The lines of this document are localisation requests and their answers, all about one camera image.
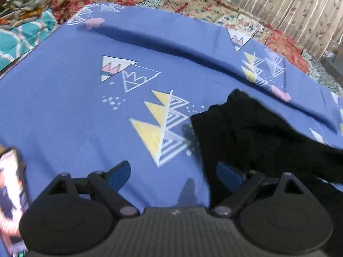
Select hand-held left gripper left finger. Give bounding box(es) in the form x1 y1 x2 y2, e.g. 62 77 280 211
33 161 140 218

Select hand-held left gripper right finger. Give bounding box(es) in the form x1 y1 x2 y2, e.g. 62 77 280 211
210 161 313 218

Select black pants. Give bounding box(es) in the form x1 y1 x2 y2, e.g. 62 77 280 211
190 89 343 220

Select blue printed bedsheet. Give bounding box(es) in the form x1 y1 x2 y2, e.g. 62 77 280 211
0 2 343 247

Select smartphone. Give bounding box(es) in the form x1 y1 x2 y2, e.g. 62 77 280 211
0 147 30 256

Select grey patterned cloth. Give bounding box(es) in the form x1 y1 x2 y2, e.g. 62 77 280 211
301 47 343 97

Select teal patterned blanket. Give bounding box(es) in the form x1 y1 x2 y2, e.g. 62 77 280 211
0 8 61 73

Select beige leaf print curtain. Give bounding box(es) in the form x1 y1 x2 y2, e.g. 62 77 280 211
222 0 343 59

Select crumpled floral cloth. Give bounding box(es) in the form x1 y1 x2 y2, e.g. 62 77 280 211
0 0 54 30

